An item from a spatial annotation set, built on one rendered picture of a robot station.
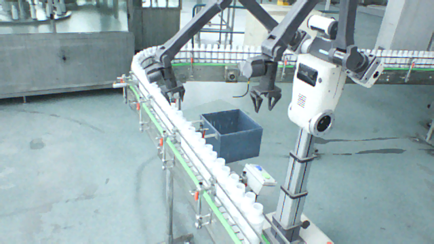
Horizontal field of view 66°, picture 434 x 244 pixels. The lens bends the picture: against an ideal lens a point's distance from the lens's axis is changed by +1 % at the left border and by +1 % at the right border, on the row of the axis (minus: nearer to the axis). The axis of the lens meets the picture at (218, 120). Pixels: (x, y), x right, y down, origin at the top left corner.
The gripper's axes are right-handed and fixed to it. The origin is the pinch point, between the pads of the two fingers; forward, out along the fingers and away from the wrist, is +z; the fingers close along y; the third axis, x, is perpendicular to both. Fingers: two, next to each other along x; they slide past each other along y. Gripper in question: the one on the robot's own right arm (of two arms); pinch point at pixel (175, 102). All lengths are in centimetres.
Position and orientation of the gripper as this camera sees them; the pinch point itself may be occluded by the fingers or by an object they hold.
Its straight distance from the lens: 165.7
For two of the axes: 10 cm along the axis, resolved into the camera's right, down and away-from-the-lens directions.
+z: 1.7, 8.2, 5.5
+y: -8.8, 3.8, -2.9
